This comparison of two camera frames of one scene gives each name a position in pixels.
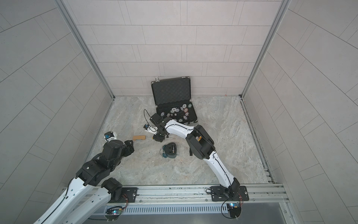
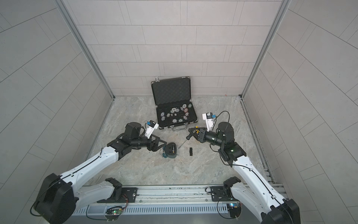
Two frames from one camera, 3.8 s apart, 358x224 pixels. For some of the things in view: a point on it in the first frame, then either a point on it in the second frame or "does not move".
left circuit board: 113,211 does not move
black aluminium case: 172,99 does not move
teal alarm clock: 168,150 does not move
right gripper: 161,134 → 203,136
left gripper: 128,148 → 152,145
